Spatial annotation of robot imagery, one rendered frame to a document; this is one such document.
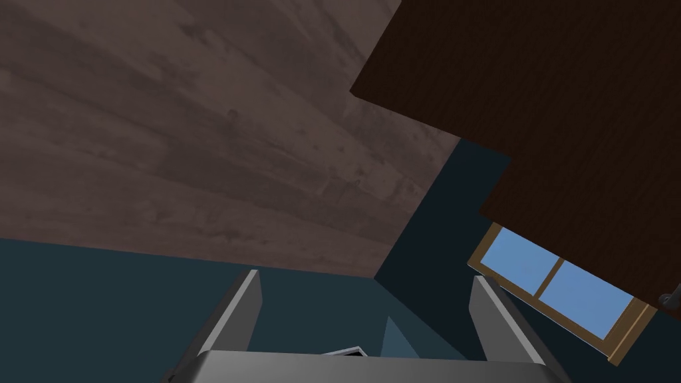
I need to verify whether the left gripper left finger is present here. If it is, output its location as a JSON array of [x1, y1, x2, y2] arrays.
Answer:
[[197, 269, 263, 357]]

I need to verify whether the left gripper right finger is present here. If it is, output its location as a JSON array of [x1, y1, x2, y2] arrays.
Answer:
[[468, 275, 549, 366]]

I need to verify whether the dark grey cupboard knob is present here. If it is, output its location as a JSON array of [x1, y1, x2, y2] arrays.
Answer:
[[658, 284, 681, 310]]

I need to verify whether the dark brown wooden cupboard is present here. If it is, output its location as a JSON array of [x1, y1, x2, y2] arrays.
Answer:
[[348, 0, 681, 320]]

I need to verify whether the window with wooden frame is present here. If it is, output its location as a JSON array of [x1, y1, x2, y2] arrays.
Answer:
[[466, 221, 658, 368]]

